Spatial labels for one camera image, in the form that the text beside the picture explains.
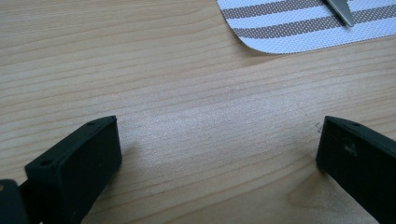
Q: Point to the grey striped placemat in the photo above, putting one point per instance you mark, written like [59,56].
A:
[295,34]

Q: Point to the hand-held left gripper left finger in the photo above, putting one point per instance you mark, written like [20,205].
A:
[77,161]

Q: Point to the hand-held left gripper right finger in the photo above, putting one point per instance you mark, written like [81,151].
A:
[361,161]

